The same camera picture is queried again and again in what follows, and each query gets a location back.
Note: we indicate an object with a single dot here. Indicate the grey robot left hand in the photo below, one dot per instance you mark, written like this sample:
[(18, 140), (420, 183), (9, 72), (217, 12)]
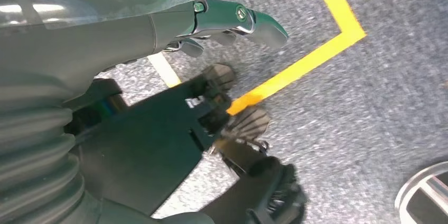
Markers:
[(87, 40)]

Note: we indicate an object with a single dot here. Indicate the grey robot body shell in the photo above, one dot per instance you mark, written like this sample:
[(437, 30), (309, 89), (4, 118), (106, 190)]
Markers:
[(182, 219)]

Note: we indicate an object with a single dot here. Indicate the yellow floor tape square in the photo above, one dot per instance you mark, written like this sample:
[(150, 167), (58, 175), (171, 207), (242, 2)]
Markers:
[(297, 70)]

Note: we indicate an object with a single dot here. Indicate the chrome stanchion post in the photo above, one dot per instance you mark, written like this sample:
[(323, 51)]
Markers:
[(420, 198)]

